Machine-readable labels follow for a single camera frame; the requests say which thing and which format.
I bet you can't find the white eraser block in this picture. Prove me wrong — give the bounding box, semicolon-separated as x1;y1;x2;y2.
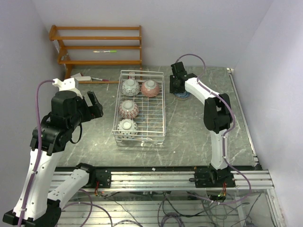
71;73;92;82

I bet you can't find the red diamond pattern bowl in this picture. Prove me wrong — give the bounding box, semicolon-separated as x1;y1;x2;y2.
118;100;139;119

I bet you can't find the white bowl with dot pattern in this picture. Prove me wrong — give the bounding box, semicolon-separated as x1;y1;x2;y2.
117;119;138;139

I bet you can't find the white wire dish rack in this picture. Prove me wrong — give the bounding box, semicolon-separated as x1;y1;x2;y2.
112;70;166;144

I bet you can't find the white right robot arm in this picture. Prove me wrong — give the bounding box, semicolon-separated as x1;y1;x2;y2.
169;62;233;187

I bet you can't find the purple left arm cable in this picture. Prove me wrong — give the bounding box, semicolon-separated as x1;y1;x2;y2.
18;79;56;227

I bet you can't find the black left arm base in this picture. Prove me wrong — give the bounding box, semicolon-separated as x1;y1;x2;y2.
92;168;112;189

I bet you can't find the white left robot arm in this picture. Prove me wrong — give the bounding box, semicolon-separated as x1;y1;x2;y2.
2;90;103;227

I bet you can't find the aluminium rail frame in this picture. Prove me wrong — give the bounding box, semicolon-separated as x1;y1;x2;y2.
21;67;287;227

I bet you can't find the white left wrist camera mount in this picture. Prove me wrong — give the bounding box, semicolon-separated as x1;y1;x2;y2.
53;78;83;99

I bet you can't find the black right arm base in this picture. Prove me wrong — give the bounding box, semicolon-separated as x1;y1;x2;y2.
188;165;235;188

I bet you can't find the pink marker pen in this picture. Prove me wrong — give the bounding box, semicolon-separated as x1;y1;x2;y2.
91;77;109;82

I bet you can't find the brown leaf pattern bowl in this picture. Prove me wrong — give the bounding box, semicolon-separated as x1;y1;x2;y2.
141;80;160;97

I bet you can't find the blue triangle pattern bowl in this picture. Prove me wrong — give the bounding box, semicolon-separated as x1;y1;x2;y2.
122;79;140;96

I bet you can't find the wooden shelf rack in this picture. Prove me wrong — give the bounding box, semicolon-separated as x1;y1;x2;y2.
48;25;143;79

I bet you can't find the blue floral pattern bowl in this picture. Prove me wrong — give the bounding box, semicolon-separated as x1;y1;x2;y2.
174;92;191;101

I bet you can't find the green marker pen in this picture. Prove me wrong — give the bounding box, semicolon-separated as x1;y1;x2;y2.
93;50;117;53

